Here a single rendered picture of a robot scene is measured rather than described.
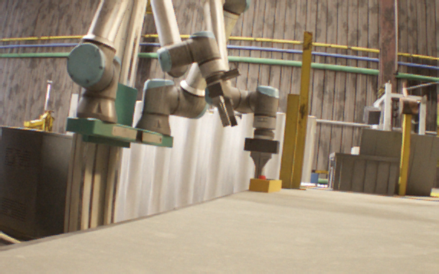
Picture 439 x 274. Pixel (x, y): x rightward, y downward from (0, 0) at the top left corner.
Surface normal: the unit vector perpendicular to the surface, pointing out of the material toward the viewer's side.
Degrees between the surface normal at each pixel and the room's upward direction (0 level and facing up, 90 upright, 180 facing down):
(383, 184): 90
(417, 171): 108
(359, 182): 90
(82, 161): 90
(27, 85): 90
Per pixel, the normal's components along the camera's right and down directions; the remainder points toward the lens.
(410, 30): -0.20, -0.09
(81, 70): 0.02, 0.02
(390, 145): -0.18, 0.23
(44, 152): 0.93, 0.08
